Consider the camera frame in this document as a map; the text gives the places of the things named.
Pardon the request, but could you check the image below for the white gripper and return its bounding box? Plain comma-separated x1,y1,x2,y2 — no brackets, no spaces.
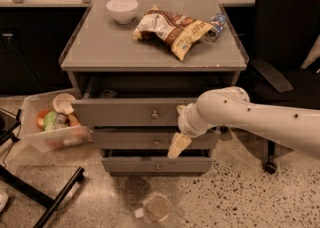
167,103,214,159

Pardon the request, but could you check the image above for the grey top drawer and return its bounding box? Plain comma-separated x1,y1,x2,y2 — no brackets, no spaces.
72,89,197,127

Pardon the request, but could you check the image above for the grey drawer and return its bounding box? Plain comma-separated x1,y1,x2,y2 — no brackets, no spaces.
72,89,197,127
102,157,212,173
90,128,221,151

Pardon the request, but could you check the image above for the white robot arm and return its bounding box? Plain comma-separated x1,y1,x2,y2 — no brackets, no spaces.
168,86,320,159

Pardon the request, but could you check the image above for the grey bottom drawer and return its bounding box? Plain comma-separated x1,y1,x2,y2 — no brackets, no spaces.
102,157,212,173

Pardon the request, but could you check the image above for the grey drawer cabinet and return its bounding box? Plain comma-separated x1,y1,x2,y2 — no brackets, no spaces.
58,0,250,177

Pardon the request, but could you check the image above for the grey middle drawer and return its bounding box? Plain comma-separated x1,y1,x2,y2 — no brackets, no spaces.
90,128,221,151

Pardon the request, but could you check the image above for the clear plastic cup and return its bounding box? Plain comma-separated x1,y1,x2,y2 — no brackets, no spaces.
134,195,170,223

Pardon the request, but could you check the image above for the brown yellow chip bag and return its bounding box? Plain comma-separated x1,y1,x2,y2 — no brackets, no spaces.
133,6,212,61

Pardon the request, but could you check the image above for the white bowl in bin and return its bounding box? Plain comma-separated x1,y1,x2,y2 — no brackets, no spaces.
53,93,75,114

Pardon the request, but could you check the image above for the clear plastic water bottle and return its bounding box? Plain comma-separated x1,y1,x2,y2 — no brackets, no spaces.
206,13,226,41

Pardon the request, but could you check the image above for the clear plastic bin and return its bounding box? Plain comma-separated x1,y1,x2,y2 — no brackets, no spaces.
21,89,91,152

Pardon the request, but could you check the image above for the white ceramic bowl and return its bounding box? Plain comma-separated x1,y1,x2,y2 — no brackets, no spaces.
106,0,138,24

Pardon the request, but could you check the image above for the black stand base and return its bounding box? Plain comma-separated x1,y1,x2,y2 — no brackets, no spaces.
0,108,85,228

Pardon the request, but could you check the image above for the black office chair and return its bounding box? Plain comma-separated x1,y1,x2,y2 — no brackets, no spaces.
238,0,320,174

